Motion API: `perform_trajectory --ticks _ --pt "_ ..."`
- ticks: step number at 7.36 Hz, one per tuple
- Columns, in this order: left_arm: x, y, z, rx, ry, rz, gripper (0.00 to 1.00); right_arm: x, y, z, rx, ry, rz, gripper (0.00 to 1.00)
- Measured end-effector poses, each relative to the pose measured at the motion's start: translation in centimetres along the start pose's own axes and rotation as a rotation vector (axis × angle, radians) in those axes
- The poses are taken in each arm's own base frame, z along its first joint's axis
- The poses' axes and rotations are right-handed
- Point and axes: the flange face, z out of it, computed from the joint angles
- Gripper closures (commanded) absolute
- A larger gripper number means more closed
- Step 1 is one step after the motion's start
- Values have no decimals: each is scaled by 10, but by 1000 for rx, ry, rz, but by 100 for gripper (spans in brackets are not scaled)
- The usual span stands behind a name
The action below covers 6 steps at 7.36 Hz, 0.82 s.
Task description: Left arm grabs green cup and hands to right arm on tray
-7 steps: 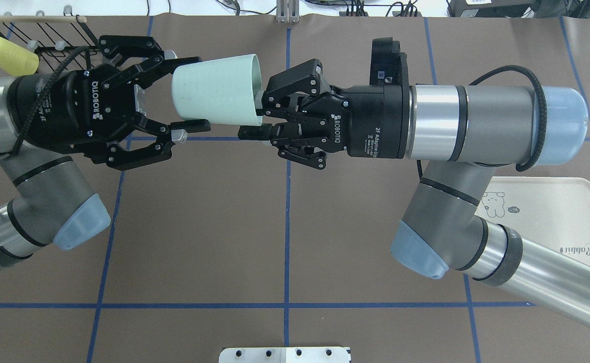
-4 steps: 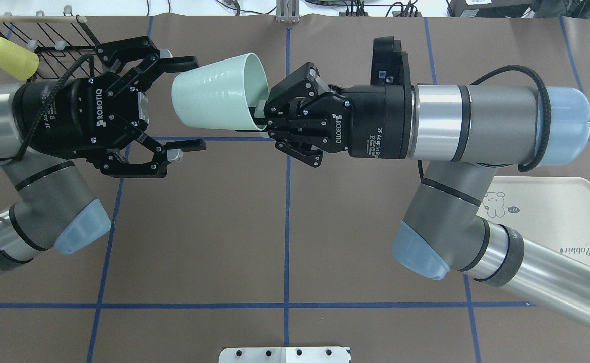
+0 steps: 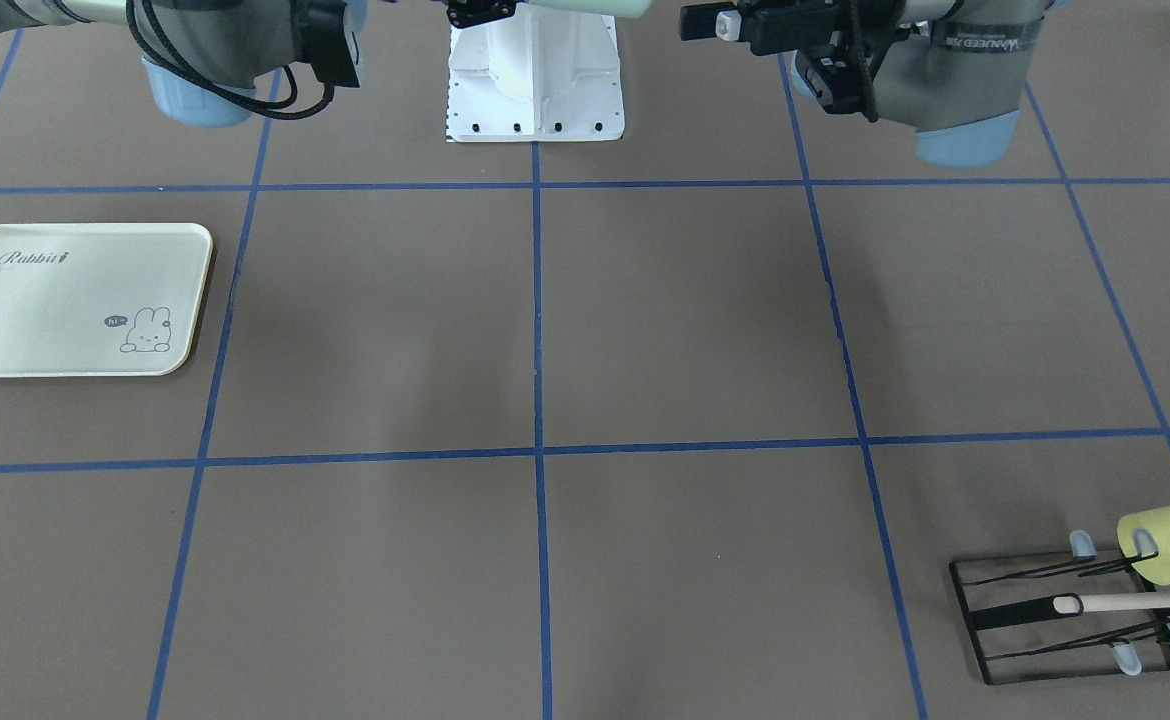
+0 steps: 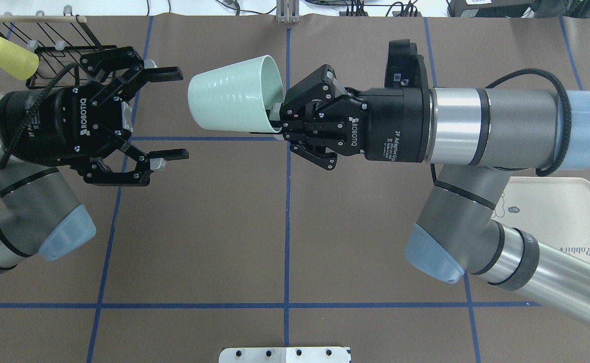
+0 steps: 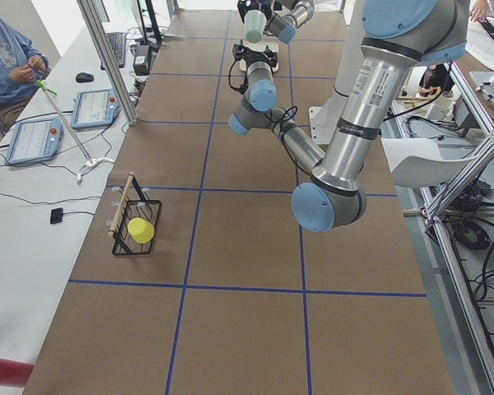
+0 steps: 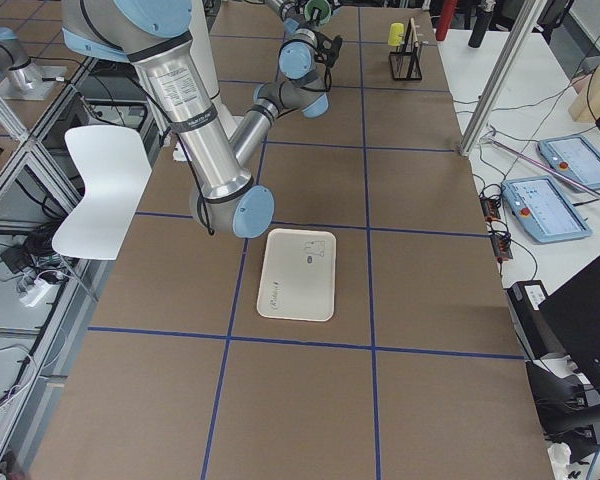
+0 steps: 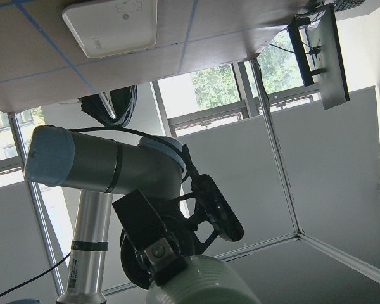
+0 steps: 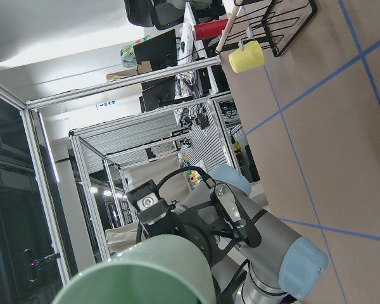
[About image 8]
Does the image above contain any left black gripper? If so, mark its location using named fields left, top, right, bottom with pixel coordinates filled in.
left=164, top=205, right=251, bottom=273

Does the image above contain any light green cup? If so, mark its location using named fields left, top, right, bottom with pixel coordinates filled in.
left=54, top=234, right=217, bottom=303

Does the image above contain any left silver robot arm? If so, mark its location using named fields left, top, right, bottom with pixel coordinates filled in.
left=174, top=165, right=329, bottom=303

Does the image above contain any yellow cup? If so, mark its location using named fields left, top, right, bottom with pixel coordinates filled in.
left=229, top=41, right=265, bottom=73

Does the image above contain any red bottle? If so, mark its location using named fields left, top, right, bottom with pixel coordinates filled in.
left=193, top=19, right=228, bottom=41

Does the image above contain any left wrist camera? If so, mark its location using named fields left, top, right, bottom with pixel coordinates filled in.
left=127, top=179, right=168, bottom=225

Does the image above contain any black wire cup rack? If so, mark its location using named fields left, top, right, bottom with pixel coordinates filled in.
left=222, top=1, right=318, bottom=57

